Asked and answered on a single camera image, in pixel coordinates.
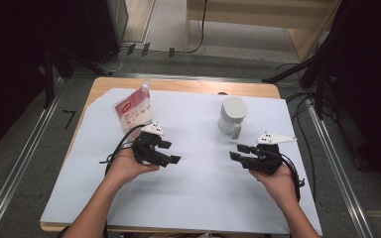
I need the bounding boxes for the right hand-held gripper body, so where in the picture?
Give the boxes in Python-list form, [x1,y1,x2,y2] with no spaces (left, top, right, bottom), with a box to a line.
[241,131,298,177]

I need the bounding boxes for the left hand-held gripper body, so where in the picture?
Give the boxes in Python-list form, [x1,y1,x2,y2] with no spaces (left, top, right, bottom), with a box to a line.
[131,121,167,167]

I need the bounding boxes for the white lidded container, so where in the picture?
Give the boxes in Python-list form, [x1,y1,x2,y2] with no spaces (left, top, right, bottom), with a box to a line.
[217,96,248,140]

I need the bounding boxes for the red and white spout pouch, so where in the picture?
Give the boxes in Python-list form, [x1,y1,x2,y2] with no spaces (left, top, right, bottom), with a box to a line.
[112,80,154,134]

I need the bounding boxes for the person's left hand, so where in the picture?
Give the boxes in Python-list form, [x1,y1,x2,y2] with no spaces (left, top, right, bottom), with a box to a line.
[107,147,162,186]

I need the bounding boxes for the person's right hand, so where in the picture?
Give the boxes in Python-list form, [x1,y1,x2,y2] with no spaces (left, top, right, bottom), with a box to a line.
[248,164,301,209]

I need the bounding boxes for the white table sheet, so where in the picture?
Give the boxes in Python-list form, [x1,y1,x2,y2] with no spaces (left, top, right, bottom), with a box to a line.
[40,87,323,236]

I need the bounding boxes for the black metal stand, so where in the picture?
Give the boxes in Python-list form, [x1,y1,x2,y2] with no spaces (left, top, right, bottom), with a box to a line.
[262,39,336,120]
[43,43,113,109]

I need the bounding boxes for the glass fronted cabinet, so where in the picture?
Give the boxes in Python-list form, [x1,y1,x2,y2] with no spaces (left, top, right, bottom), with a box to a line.
[105,0,129,45]

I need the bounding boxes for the light wooden cabinet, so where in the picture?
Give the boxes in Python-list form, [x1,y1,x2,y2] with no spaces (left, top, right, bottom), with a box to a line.
[185,0,342,62]

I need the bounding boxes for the black curtain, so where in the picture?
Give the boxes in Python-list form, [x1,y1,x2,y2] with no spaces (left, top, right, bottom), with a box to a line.
[323,0,381,186]
[0,0,121,160]

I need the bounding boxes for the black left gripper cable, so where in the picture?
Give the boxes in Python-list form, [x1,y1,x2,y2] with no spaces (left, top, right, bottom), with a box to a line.
[99,123,147,177]

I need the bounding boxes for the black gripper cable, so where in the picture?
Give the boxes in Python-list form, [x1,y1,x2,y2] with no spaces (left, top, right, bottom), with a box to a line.
[279,153,307,202]
[99,123,147,177]

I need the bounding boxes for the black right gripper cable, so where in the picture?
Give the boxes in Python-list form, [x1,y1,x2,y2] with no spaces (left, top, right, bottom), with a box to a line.
[279,153,307,202]

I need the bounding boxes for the black floor cables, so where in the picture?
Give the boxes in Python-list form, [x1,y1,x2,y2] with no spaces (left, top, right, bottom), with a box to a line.
[274,62,319,202]

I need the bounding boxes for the aluminium floor rail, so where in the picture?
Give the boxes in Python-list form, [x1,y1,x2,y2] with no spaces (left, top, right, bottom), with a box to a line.
[306,98,375,238]
[0,77,65,238]

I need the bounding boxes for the black hanging cable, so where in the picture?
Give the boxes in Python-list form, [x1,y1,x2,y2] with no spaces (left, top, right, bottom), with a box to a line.
[187,0,209,55]

